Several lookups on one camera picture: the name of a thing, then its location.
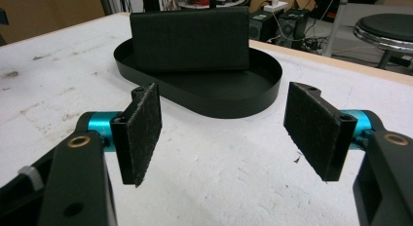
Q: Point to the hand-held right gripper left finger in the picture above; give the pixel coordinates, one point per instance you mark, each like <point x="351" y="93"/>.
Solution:
<point x="139" y="138"/>

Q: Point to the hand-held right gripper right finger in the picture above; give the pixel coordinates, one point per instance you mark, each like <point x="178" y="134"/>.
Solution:
<point x="315" y="131"/>

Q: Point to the black oval tray with stand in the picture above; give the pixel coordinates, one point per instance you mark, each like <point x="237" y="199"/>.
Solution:
<point x="227" y="96"/>

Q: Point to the black wallet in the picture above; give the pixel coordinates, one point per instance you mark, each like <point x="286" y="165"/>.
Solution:
<point x="190" y="39"/>

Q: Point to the black computer tower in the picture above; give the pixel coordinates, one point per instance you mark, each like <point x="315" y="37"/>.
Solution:
<point x="293" y="28"/>
<point x="261" y="26"/>

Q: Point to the white metal stand leg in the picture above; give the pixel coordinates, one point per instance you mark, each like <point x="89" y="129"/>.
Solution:
<point x="336" y="24"/>

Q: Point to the black round stool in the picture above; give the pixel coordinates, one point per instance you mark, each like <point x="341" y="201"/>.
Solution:
<point x="386" y="29"/>

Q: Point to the small cardboard box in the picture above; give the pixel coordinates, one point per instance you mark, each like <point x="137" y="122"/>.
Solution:
<point x="303" y="2"/>

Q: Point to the white power adapter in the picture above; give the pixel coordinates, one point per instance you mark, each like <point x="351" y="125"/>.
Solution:
<point x="275" y="6"/>

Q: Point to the round white table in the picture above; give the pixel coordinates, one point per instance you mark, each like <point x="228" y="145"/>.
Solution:
<point x="201" y="3"/>

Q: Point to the black frame post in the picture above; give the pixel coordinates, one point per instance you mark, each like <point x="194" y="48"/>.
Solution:
<point x="150" y="0"/>

